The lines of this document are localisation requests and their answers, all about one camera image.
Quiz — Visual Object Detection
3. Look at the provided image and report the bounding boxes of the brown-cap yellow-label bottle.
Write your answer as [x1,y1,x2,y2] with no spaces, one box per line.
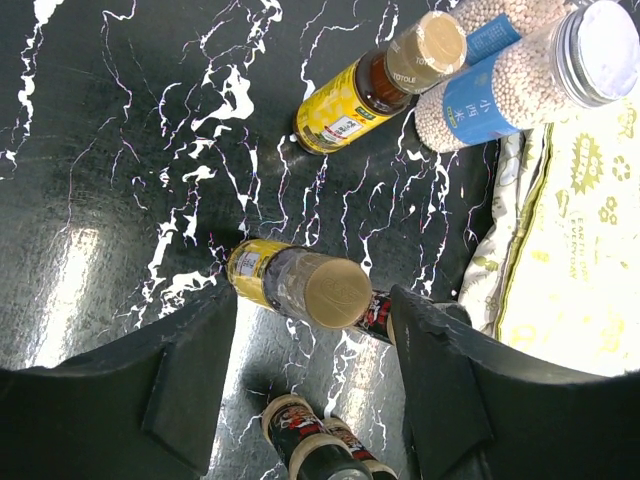
[293,11,467,155]

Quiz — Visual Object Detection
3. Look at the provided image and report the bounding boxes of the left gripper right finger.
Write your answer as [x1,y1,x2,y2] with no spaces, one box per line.
[391,286,639,479]

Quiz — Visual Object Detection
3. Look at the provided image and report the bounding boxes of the blue-label spice jar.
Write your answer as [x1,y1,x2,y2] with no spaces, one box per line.
[414,1,639,153]

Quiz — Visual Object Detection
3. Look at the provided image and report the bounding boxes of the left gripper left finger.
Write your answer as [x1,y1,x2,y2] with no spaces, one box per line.
[1,288,237,479]

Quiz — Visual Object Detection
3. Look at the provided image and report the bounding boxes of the small brown-cap bottle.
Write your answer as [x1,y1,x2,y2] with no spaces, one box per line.
[226,238,373,329]

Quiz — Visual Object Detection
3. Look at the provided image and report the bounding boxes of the grey-lid spice jar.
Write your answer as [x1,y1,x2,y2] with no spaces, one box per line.
[449,0,578,66]

